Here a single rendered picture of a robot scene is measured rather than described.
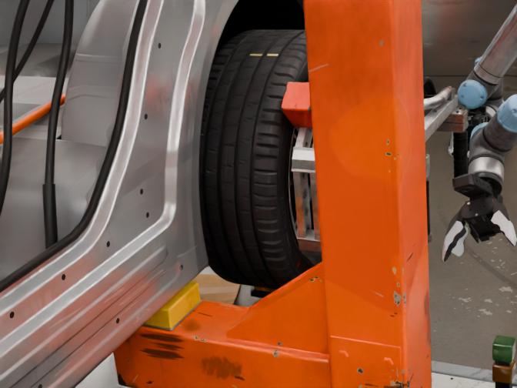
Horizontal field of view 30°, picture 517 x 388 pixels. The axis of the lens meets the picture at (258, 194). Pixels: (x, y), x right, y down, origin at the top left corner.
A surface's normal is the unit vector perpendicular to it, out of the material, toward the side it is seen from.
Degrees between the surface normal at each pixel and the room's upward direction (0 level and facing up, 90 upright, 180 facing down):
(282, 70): 30
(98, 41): 45
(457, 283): 0
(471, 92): 90
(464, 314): 0
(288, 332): 90
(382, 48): 90
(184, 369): 90
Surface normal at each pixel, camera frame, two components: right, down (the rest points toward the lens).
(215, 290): -0.11, -0.93
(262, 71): -0.30, -0.60
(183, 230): 0.90, 0.08
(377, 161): -0.43, 0.37
